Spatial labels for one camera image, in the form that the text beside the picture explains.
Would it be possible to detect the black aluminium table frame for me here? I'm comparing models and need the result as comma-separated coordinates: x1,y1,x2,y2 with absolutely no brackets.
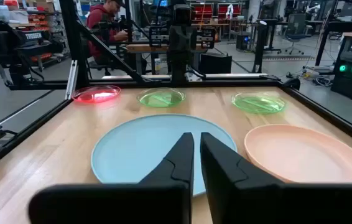
0,0,352,175

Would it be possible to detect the pink cup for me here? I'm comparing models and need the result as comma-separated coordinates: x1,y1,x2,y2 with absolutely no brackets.
71,84,122,104

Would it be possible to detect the black round-top post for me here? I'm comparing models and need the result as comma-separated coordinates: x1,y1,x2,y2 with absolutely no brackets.
252,20,269,74

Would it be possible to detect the green cup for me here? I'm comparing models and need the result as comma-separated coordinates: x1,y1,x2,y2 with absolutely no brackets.
231,91,286,115
136,87,186,108

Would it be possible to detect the large round plastic plate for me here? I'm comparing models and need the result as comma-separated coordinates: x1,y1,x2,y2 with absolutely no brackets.
90,113,238,197

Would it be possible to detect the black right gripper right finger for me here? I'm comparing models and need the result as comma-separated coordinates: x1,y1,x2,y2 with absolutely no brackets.
200,132,352,224

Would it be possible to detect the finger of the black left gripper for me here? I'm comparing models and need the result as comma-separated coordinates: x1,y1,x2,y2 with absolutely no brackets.
168,30,183,60
182,30,197,60

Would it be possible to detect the wooden workbench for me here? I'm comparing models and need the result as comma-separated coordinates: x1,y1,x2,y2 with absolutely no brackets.
125,43,210,75

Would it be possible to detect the peach plastic plate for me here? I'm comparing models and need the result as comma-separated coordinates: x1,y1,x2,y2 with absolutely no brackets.
243,124,352,184

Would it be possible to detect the black computer case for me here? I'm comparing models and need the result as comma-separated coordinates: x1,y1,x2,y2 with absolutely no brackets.
198,52,233,75

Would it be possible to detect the grey office chair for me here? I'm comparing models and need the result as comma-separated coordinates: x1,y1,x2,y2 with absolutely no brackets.
283,12,313,56

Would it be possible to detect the small black computer tower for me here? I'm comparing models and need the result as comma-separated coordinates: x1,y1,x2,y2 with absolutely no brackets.
236,33,252,52

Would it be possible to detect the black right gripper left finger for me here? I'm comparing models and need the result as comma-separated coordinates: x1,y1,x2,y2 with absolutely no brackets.
28,132,195,224

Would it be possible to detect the black desk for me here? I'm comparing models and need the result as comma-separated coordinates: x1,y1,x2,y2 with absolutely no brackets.
314,0,352,67

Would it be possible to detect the person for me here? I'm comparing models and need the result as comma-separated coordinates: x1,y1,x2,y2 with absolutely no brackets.
85,0,148,75

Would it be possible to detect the silver aluminium bar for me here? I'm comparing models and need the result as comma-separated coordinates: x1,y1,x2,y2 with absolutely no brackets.
101,73,269,80

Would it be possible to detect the tangle of floor cables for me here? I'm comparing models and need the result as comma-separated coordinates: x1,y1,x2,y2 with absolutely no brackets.
300,65,334,88

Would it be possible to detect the rack of red bins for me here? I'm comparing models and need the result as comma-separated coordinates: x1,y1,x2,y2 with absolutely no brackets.
190,2,243,20

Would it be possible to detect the silver aluminium bracket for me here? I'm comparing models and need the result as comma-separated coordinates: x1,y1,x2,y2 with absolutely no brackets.
65,60,79,101

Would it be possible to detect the black computer with green lights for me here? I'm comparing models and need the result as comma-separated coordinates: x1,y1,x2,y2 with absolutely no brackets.
330,51,352,101

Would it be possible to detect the shelf with orange bins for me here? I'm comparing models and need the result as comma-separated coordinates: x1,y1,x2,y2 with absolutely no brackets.
7,0,71,68

